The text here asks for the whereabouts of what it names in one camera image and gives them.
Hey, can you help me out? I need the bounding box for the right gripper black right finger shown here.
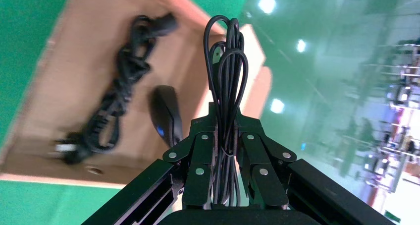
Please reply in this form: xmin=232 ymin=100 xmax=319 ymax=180
xmin=234 ymin=109 xmax=298 ymax=209

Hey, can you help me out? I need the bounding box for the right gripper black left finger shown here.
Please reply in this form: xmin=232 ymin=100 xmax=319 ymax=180
xmin=163 ymin=103 xmax=219 ymax=209

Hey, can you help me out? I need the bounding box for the black power cable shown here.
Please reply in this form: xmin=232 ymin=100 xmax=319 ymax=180
xmin=52 ymin=12 xmax=179 ymax=165

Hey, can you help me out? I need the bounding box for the flat open cardboard box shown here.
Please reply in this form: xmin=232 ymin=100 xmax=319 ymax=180
xmin=0 ymin=0 xmax=273 ymax=190

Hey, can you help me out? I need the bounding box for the green table cloth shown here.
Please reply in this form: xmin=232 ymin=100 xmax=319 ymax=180
xmin=0 ymin=0 xmax=252 ymax=225

